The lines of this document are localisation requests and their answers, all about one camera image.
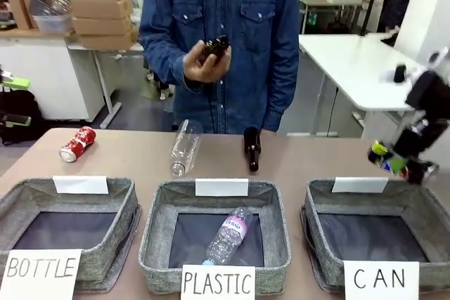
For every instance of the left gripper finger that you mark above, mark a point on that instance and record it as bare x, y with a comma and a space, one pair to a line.
15, 83
14, 119

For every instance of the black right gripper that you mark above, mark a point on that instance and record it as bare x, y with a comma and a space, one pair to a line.
418, 140

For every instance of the crushed green blue can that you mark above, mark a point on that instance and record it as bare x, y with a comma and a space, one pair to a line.
381, 156

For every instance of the small brown glass bottle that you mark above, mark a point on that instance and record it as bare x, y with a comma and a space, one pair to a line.
216, 46

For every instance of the person's left forearm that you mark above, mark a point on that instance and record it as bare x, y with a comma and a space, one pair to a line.
283, 89

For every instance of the person's right forearm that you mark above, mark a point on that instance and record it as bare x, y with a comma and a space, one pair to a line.
163, 57

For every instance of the red soda can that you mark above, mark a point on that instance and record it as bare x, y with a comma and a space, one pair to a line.
78, 144

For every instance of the grey fabric basket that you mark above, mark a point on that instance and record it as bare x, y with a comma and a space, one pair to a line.
376, 229
70, 222
214, 229

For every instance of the paper sign reading CAN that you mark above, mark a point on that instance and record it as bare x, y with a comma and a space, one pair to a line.
381, 279

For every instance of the person's right hand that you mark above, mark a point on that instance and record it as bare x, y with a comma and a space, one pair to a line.
205, 66

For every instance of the black backpack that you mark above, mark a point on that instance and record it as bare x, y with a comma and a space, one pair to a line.
19, 108

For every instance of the white cabinet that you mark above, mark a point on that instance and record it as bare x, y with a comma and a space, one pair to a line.
45, 75

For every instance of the blank white card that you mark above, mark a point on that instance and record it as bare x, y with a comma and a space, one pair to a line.
221, 187
359, 184
81, 184

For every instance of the clear plastic container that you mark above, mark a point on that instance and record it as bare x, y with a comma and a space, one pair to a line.
54, 23

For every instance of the small cardboard box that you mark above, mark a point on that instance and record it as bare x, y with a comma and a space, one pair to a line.
21, 12

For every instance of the white desk with metal leg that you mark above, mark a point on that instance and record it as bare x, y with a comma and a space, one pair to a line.
105, 78

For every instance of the flat cardboard box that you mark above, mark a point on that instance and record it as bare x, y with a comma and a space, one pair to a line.
102, 26
109, 40
102, 9

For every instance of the large white table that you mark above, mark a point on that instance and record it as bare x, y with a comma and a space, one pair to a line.
355, 64

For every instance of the paper sign reading BOTTLE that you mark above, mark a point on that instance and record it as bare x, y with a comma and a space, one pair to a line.
40, 273

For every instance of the brown glass beer bottle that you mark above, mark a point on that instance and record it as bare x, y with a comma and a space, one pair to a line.
252, 147

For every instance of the grey background table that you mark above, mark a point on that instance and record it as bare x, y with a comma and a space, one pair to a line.
330, 12

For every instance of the clear empty plastic bottle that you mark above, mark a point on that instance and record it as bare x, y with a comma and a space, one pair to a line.
185, 149

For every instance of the plastic bottle with pink label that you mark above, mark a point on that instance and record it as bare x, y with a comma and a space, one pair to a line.
228, 236

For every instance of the paper sign reading PLASTIC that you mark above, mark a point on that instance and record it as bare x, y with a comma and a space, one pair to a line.
218, 282

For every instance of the person's denim shirt torso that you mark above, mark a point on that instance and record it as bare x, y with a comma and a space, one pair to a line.
232, 15

